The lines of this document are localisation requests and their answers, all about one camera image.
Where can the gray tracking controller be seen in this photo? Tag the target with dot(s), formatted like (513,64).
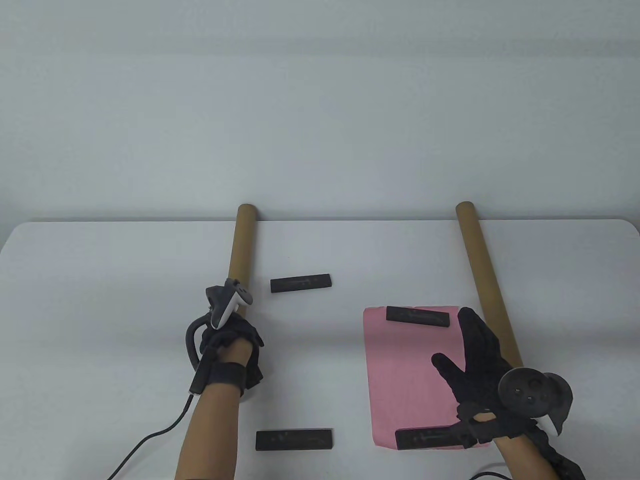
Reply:
(530,392)
(225,305)

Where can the black bar paperweight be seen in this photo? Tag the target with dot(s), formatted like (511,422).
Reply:
(300,283)
(295,439)
(417,317)
(425,439)

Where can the person's left hand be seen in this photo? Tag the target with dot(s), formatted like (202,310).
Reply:
(235,330)

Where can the person's right forearm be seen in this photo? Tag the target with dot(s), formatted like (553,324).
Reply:
(520,460)

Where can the person's right hand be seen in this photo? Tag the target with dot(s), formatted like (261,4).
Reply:
(480,370)

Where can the person's left forearm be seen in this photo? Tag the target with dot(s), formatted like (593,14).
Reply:
(210,430)

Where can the pink paper sheet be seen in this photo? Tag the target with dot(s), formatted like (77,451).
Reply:
(400,380)

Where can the brown cardboard mailing tube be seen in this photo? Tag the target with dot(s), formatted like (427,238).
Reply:
(244,245)
(482,270)

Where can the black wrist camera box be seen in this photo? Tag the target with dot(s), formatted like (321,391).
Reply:
(560,460)
(202,372)

